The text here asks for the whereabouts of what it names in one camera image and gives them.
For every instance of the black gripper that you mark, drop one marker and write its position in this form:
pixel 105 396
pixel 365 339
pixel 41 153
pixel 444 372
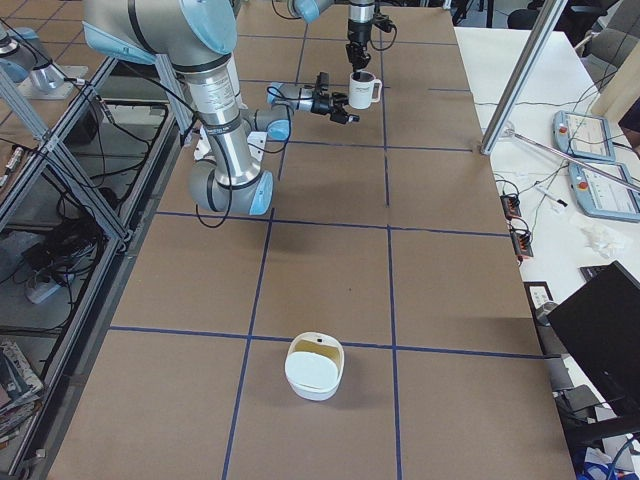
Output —
pixel 320 106
pixel 358 31

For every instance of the white mug with handle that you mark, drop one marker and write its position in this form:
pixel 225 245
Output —
pixel 364 89

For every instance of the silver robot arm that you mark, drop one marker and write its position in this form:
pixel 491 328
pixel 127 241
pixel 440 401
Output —
pixel 199 38
pixel 311 10

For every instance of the far teach pendant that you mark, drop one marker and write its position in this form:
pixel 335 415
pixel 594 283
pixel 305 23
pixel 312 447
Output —
pixel 583 136

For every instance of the teach pendant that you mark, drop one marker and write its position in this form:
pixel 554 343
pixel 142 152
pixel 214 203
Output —
pixel 583 136
pixel 599 197

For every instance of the white bin with swing lid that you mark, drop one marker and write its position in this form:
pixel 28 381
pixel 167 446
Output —
pixel 314 365

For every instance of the near teach pendant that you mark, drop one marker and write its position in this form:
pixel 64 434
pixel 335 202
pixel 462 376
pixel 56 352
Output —
pixel 599 197

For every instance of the crumpled white tissue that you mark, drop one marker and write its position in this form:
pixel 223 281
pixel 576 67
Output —
pixel 605 241

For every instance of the black monitor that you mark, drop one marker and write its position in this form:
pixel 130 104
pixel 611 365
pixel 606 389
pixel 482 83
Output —
pixel 599 327

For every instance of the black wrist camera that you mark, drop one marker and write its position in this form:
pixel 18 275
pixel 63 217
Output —
pixel 322 83

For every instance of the aluminium frame post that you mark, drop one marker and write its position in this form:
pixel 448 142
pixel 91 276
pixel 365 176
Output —
pixel 532 50

